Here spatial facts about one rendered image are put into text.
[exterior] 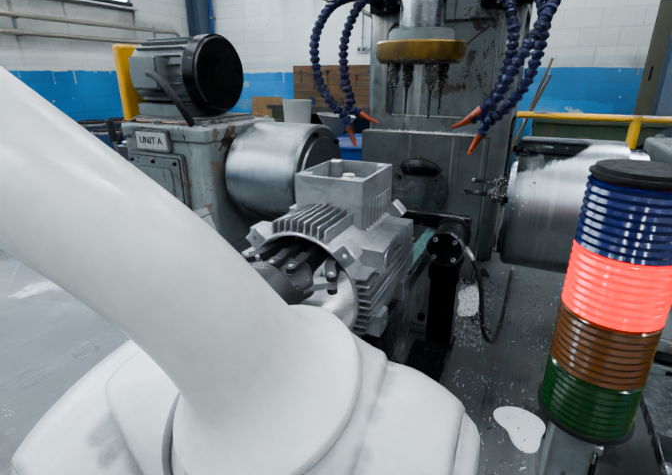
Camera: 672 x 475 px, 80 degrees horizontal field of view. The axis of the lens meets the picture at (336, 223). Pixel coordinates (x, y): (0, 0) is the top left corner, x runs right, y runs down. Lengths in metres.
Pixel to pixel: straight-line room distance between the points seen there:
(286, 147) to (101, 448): 0.71
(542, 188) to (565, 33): 5.30
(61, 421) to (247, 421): 0.16
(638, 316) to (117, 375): 0.33
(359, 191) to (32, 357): 0.67
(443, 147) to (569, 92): 5.06
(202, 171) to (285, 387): 0.85
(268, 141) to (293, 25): 6.25
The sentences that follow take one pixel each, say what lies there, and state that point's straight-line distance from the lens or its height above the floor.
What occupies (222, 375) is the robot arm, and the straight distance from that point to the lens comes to 0.18.
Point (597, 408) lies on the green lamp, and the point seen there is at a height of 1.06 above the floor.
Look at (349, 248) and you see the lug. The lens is 0.46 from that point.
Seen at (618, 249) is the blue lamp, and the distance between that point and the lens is 0.29.
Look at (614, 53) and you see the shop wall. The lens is 6.01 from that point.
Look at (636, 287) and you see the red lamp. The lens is 0.30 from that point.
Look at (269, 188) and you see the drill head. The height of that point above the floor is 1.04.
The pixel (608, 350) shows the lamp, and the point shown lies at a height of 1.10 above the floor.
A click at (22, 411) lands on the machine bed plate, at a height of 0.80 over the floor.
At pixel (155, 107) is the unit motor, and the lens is 1.18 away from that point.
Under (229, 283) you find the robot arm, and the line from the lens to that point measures 0.17.
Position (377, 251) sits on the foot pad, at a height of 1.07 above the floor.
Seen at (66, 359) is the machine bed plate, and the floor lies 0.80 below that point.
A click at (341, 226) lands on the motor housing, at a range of 0.50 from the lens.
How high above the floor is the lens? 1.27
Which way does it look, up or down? 20 degrees down
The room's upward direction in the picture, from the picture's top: straight up
